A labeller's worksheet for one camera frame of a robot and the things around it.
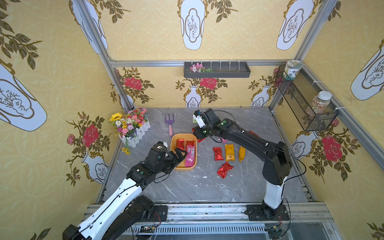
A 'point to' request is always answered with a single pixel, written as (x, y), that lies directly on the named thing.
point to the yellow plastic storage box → (181, 166)
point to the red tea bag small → (180, 143)
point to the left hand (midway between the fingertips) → (178, 155)
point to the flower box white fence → (131, 127)
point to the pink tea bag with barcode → (190, 157)
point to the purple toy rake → (170, 122)
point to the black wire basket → (298, 94)
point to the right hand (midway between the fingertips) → (199, 128)
